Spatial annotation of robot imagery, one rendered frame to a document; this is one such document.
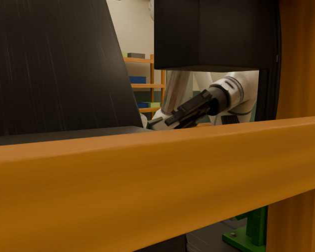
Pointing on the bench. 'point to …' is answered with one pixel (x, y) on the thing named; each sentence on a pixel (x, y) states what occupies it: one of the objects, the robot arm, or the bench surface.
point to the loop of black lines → (267, 81)
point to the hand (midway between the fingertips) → (163, 130)
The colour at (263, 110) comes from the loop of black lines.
